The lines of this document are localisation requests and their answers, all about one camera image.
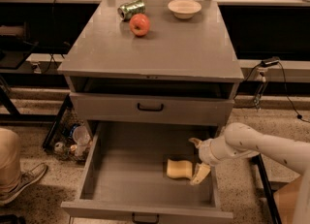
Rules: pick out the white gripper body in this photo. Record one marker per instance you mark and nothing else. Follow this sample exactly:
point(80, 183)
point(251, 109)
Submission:
point(205, 151)

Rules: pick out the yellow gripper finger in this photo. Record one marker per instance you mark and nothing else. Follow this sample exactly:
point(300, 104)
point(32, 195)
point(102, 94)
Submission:
point(196, 142)
point(201, 172)

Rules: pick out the yellow sponge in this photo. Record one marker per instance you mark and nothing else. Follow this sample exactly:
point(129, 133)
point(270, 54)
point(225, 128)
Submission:
point(179, 169)

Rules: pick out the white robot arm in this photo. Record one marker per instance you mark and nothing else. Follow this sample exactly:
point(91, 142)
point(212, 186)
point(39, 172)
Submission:
point(239, 140)

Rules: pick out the open grey middle drawer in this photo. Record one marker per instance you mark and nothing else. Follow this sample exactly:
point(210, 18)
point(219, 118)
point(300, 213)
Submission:
point(125, 177)

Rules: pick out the grey drawer cabinet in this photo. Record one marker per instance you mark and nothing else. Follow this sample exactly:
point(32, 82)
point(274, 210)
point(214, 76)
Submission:
point(177, 58)

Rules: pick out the closed grey upper drawer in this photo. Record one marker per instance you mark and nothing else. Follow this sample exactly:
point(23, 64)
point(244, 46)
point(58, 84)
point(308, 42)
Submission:
point(151, 109)

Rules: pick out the cardboard box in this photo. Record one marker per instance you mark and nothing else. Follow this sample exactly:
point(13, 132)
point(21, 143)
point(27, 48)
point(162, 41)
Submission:
point(285, 199)

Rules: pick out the red apple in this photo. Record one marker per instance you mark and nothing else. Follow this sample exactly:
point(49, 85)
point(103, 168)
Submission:
point(139, 25)

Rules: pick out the white bowl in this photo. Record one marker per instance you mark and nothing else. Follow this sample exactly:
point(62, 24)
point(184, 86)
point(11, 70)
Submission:
point(184, 9)

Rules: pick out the green soda can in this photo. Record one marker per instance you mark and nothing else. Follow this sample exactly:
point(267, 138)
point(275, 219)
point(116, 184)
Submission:
point(129, 9)

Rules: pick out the person's beige trouser leg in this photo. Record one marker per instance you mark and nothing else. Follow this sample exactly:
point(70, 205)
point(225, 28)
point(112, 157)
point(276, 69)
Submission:
point(10, 171)

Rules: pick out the black metal frame bar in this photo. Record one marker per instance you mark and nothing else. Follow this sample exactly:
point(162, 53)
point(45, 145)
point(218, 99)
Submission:
point(275, 216)

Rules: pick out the black power adapter with cable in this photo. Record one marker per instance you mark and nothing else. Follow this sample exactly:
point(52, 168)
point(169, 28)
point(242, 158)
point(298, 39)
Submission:
point(261, 69)

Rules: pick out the wire basket with items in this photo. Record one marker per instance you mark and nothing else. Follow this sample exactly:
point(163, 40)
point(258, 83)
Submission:
point(59, 140)

